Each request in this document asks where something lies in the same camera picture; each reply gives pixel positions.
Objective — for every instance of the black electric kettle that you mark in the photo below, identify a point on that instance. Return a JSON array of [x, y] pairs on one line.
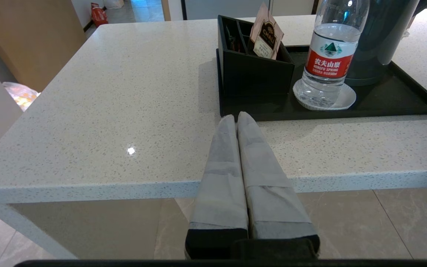
[[376, 40]]

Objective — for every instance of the brown wooden door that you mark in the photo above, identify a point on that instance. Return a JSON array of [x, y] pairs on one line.
[[32, 37]]

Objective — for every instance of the red bag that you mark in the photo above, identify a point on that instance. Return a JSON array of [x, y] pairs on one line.
[[98, 15]]

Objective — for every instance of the white round paper coaster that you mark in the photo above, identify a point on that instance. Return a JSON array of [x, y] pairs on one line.
[[347, 98]]

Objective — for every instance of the black rectangular serving tray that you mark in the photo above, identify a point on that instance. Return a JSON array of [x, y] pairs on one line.
[[391, 96]]

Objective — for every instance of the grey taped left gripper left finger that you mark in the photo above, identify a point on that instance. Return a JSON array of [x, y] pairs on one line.
[[219, 185]]

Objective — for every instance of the beige tea bag sachet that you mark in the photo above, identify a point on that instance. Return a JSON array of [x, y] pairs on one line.
[[267, 35]]

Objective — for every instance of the black divided organizer box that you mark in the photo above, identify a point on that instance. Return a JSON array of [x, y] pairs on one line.
[[254, 76]]

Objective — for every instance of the clear red-label water bottle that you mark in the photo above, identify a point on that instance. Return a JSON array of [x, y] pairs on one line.
[[328, 63]]

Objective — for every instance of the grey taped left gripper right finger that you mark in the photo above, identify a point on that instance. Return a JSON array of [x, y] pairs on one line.
[[269, 196]]

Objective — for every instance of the acrylic QR code sign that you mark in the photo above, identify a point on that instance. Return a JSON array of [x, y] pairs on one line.
[[408, 31]]

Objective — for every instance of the white and yellow plastic bag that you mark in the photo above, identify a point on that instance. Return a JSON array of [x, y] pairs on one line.
[[21, 95]]

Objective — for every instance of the small red sachet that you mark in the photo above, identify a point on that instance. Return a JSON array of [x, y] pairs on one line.
[[232, 42]]

